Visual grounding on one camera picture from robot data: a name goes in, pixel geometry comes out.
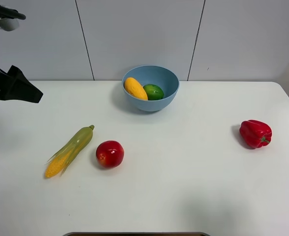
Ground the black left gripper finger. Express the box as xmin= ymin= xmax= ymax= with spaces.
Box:
xmin=5 ymin=65 xmax=43 ymax=103

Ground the red apple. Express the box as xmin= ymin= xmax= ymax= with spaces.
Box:
xmin=96 ymin=140 xmax=124 ymax=169

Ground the yellow mango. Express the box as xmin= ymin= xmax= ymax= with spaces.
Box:
xmin=124 ymin=77 xmax=148 ymax=100

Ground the green lime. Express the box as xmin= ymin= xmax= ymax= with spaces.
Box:
xmin=143 ymin=84 xmax=164 ymax=100

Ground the blue plastic bowl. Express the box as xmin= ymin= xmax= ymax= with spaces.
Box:
xmin=122 ymin=65 xmax=180 ymax=112

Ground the corn cob with green husk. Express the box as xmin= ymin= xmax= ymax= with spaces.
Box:
xmin=44 ymin=125 xmax=95 ymax=179

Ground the red bell pepper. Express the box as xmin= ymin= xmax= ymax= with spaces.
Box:
xmin=239 ymin=119 xmax=272 ymax=149

